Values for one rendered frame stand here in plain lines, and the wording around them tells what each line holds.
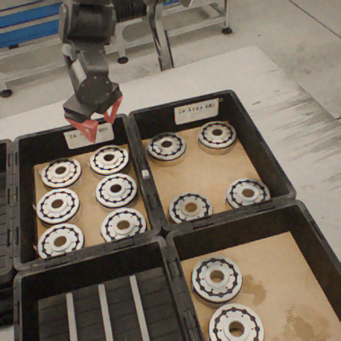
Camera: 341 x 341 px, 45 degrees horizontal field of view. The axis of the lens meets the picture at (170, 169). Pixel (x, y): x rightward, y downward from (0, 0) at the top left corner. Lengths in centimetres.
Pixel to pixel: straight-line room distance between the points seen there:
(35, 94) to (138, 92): 146
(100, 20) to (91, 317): 57
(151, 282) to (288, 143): 67
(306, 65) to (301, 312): 226
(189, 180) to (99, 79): 46
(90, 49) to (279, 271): 58
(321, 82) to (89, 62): 228
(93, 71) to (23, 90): 234
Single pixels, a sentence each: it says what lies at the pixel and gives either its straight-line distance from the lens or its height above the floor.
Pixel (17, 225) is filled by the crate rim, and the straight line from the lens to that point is 93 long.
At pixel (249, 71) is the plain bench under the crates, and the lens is 163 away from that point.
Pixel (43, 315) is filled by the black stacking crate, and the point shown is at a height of 83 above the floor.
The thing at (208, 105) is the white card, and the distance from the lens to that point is 114.
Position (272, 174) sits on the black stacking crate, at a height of 90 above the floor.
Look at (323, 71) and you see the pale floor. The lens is 293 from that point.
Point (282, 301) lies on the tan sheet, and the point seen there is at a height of 83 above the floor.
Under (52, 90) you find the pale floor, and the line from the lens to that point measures 289.
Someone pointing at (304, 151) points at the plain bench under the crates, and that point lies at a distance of 133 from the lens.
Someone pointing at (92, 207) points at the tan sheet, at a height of 83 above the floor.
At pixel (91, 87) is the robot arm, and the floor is 124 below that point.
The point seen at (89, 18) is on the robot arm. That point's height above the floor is 132.
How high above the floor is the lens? 163
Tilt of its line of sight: 48 degrees down
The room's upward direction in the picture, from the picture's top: 6 degrees counter-clockwise
